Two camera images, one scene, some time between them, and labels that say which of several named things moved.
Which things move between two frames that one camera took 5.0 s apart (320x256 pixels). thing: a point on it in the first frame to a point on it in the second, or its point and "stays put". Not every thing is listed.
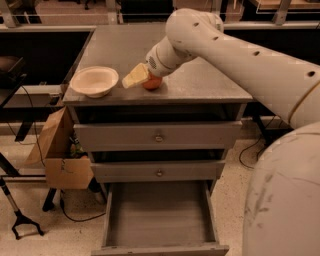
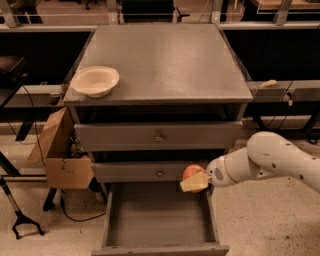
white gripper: (157, 65) to (216, 172)
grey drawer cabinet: (158, 149) stays put
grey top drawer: (161, 136) stays put
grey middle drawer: (158, 171) stays put
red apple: (153, 82) to (191, 171)
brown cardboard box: (53, 150) stays put
